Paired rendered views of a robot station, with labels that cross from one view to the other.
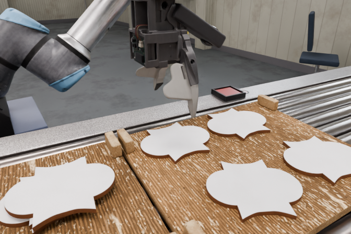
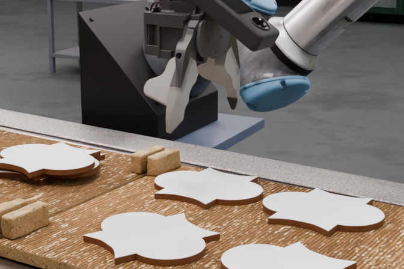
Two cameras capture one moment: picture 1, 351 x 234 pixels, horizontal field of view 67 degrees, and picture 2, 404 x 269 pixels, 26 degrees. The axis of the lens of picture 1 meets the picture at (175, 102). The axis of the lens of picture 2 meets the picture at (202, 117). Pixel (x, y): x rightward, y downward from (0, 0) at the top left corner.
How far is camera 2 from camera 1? 0.94 m
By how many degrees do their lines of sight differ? 59
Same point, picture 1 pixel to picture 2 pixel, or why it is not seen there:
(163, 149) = (173, 183)
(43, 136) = (149, 143)
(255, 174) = (176, 232)
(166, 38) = (168, 21)
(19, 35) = not seen: hidden behind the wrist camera
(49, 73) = not seen: hidden behind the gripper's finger
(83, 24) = (303, 4)
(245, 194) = (126, 231)
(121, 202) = (62, 192)
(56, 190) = (38, 155)
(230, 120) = (315, 203)
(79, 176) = (64, 157)
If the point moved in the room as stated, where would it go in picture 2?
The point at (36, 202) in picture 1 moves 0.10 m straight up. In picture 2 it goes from (17, 155) to (13, 82)
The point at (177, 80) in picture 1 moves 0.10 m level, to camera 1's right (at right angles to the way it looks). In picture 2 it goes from (166, 76) to (205, 92)
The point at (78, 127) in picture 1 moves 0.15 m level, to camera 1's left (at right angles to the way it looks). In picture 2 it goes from (192, 150) to (151, 129)
